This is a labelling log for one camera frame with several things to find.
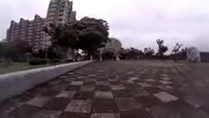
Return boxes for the pale domed building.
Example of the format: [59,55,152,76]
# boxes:
[99,37,123,62]

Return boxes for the large dark tree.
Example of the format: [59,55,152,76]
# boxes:
[45,14,112,62]

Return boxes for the grey checkered paved ground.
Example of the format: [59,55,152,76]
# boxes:
[0,54,209,118]

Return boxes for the row of distant trees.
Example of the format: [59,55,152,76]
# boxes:
[118,37,189,63]

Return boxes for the tall brown apartment building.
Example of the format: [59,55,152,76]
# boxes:
[5,0,78,55]

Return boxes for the dark bushes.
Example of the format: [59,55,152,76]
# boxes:
[0,38,66,68]

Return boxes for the grass lawn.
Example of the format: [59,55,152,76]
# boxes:
[0,58,65,79]

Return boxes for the dark low building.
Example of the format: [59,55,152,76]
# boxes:
[198,51,209,64]

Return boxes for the low grey concrete wall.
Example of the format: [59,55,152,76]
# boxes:
[0,56,94,113]

